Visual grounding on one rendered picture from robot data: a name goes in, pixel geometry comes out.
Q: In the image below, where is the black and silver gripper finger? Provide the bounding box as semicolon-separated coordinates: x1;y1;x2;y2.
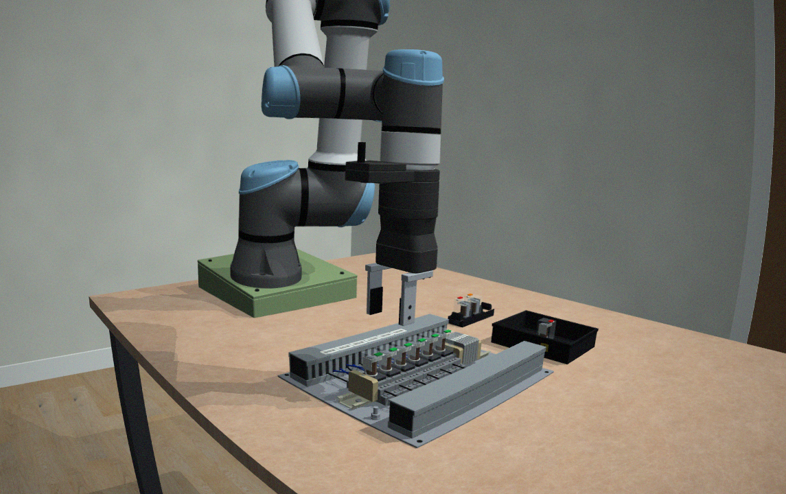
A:
365;263;390;315
399;270;433;326

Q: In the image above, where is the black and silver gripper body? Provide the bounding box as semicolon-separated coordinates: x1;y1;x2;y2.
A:
345;132;441;273

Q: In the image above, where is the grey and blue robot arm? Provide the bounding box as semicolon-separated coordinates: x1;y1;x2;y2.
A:
231;0;444;288

